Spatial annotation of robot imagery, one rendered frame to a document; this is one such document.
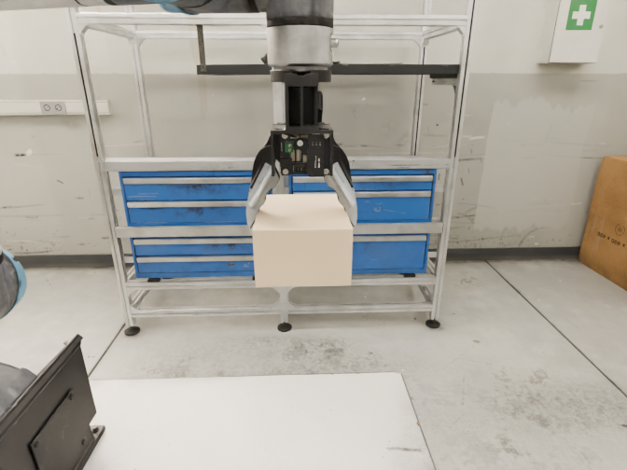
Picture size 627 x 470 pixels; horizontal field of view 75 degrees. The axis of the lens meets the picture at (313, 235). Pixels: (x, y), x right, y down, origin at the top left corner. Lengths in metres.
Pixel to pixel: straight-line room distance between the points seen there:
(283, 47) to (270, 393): 0.65
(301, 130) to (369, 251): 1.70
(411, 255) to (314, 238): 1.72
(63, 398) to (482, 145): 2.81
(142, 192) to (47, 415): 1.52
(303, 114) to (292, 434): 0.56
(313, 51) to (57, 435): 0.63
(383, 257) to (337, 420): 1.43
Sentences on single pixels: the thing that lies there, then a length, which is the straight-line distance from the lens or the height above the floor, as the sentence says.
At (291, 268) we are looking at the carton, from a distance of 0.50.
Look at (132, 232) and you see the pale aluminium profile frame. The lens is 2.17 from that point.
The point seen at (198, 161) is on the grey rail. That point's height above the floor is 0.93.
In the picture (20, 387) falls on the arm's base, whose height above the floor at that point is 0.89.
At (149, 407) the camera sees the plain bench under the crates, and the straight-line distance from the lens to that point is 0.90.
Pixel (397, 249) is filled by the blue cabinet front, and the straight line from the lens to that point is 2.16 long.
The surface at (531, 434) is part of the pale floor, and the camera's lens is 1.95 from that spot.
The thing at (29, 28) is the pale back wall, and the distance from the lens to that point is 3.22.
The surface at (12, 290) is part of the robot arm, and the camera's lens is 0.84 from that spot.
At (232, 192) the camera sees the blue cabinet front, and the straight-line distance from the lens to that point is 2.02.
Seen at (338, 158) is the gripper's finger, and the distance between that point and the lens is 0.53.
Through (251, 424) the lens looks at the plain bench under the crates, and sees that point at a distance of 0.83.
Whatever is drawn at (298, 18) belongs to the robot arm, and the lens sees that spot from 0.48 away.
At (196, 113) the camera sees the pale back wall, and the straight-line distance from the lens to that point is 2.86.
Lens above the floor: 1.29
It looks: 21 degrees down
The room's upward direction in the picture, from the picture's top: straight up
